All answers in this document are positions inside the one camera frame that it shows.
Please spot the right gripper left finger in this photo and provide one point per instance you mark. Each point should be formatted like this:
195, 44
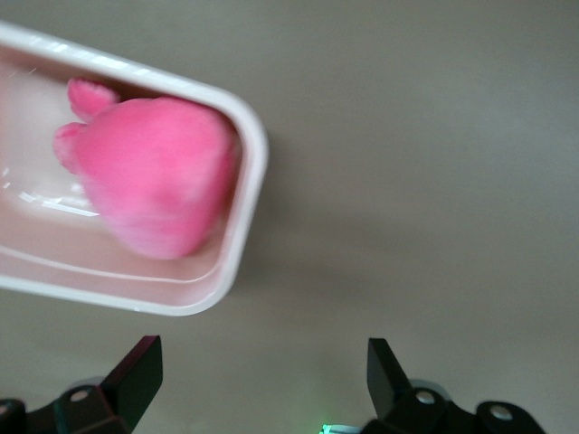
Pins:
131, 384

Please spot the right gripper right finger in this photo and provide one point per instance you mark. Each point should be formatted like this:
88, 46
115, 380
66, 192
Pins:
398, 398

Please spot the pink plush toy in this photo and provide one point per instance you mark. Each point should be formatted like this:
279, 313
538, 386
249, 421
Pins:
158, 172

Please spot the white plastic box base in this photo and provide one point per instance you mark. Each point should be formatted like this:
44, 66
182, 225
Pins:
253, 149

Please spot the brown table cover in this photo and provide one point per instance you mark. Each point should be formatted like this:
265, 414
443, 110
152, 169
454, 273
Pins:
407, 181

